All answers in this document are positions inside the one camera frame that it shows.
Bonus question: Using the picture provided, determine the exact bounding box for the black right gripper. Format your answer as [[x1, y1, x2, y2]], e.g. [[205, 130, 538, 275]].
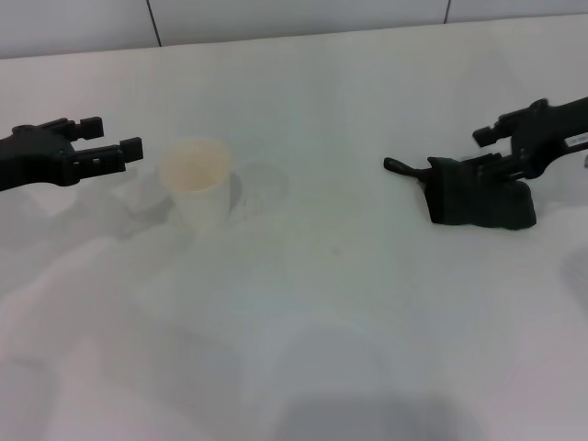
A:
[[462, 96, 588, 184]]

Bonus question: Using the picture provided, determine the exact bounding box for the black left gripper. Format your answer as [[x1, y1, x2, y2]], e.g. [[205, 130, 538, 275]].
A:
[[0, 116, 144, 193]]

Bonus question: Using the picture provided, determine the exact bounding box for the dark blue rag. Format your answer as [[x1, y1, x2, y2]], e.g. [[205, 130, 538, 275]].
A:
[[383, 156, 538, 231]]

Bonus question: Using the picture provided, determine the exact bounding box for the white paper cup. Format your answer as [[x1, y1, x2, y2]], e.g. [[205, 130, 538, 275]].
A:
[[158, 137, 243, 236]]

